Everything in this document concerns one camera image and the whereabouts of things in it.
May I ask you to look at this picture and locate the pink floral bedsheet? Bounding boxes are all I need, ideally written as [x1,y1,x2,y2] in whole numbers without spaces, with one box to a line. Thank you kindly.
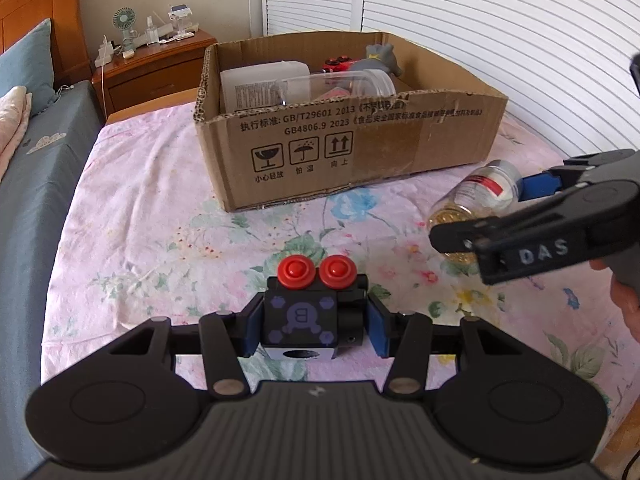
[40,95,640,461]

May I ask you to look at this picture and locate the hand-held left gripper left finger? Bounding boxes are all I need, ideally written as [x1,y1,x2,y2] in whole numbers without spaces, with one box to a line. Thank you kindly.
[112,292,266,401]

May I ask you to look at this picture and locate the person's right hand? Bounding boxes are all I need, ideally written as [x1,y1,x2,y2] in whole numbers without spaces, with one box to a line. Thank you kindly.
[611,274,640,333]

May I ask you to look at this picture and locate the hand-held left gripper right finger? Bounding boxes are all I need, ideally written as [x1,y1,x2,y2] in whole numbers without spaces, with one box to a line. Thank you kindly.
[365,292,521,401]

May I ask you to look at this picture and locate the white plastic container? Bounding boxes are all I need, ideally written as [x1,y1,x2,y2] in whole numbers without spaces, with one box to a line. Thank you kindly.
[220,60,311,113]

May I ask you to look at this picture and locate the white power strip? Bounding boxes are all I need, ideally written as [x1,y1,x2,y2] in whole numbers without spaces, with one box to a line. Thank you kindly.
[95,35,117,67]

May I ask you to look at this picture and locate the brown cardboard box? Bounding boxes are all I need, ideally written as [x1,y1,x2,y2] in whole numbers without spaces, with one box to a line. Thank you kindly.
[194,31,510,213]

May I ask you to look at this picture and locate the clear bottle with gold contents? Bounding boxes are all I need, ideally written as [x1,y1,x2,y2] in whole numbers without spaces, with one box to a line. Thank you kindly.
[426,160,523,263]

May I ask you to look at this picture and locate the wooden bed frame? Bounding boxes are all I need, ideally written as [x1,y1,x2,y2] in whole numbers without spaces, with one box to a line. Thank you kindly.
[106,87,201,126]

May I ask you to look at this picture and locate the clear plastic jar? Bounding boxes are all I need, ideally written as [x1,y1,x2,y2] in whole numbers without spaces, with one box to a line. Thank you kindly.
[274,71,398,107]

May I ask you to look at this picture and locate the grey shark toy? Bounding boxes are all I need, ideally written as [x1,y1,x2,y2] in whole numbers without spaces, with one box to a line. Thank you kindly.
[347,42,403,78]

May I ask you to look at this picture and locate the bed with blue sheet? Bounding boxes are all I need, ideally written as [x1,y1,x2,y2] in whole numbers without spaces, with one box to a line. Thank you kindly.
[0,80,108,480]

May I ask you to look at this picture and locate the blue pillow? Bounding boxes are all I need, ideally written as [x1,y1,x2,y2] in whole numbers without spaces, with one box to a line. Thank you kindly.
[0,17,56,116]

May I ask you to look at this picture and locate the wooden nightstand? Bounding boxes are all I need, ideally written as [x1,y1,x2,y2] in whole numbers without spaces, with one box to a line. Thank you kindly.
[91,29,219,116]

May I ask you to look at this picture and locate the black fidget cube red buttons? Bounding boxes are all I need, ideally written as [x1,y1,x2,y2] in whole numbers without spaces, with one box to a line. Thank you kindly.
[260,255,370,362]

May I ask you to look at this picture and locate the pink quilt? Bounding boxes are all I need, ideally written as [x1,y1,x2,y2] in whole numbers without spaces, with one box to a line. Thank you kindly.
[0,85,33,181]

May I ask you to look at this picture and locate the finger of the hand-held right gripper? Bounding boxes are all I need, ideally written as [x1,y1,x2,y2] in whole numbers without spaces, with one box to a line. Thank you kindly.
[520,149,637,202]
[430,179,629,263]

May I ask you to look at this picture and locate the small green desk fan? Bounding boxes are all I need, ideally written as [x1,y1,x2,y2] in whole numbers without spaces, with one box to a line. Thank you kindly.
[112,7,137,58]

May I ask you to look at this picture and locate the white phone stand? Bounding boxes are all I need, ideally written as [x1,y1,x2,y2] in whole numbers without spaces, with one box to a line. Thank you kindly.
[167,5,197,39]

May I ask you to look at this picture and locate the red toy car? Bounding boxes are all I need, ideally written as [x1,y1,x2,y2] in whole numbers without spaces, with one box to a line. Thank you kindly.
[321,55,362,73]

